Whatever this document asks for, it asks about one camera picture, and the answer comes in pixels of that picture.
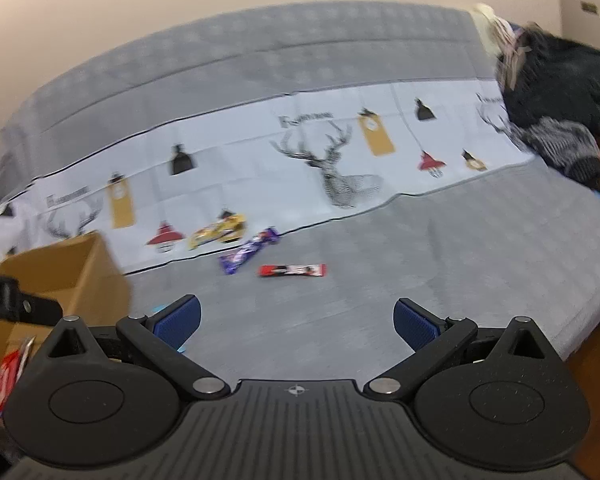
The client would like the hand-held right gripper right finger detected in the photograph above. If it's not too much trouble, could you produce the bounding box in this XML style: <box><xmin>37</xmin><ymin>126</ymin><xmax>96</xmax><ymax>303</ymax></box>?
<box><xmin>362</xmin><ymin>297</ymin><xmax>563</xmax><ymax>403</ymax></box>

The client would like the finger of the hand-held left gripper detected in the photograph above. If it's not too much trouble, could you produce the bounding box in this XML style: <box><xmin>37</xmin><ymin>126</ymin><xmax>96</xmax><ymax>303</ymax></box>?
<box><xmin>0</xmin><ymin>270</ymin><xmax>64</xmax><ymax>327</ymax></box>

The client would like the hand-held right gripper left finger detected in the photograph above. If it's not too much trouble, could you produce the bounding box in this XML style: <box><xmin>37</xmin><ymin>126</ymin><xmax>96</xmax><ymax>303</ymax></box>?
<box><xmin>42</xmin><ymin>294</ymin><xmax>232</xmax><ymax>402</ymax></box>

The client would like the brown cardboard box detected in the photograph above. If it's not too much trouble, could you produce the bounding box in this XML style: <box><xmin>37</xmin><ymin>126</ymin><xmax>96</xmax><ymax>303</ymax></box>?
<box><xmin>0</xmin><ymin>232</ymin><xmax>133</xmax><ymax>416</ymax></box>

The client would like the red white snack bar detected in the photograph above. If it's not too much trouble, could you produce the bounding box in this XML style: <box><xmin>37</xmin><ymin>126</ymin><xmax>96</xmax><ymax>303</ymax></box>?
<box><xmin>257</xmin><ymin>262</ymin><xmax>327</xmax><ymax>279</ymax></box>

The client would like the grey checkered bedspread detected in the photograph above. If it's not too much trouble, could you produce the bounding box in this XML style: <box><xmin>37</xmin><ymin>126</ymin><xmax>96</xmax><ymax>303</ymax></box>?
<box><xmin>0</xmin><ymin>2</ymin><xmax>600</xmax><ymax>361</ymax></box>

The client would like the yellow snack packet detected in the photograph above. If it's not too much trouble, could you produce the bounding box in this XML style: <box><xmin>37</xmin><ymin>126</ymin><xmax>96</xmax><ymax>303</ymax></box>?
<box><xmin>187</xmin><ymin>212</ymin><xmax>248</xmax><ymax>251</ymax></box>

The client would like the purple snack packet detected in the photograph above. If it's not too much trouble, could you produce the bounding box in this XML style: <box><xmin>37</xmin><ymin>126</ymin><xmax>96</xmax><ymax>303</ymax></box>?
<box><xmin>217</xmin><ymin>226</ymin><xmax>282</xmax><ymax>276</ymax></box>

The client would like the white deer printed cloth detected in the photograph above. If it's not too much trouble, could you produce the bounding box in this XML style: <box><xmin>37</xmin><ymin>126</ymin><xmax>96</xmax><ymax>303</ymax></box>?
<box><xmin>0</xmin><ymin>77</ymin><xmax>538</xmax><ymax>276</ymax></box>

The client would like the grey knitted garment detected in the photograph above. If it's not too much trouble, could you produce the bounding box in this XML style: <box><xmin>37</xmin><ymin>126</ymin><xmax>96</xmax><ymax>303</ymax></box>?
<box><xmin>512</xmin><ymin>117</ymin><xmax>600</xmax><ymax>188</ymax></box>

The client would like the dark clothing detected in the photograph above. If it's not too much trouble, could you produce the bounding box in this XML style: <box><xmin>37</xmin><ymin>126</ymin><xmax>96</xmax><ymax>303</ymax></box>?
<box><xmin>497</xmin><ymin>25</ymin><xmax>600</xmax><ymax>141</ymax></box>

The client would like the cream cloth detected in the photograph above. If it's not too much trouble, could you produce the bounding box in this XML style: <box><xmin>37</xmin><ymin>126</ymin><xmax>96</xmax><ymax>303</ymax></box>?
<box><xmin>470</xmin><ymin>2</ymin><xmax>526</xmax><ymax>86</ymax></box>

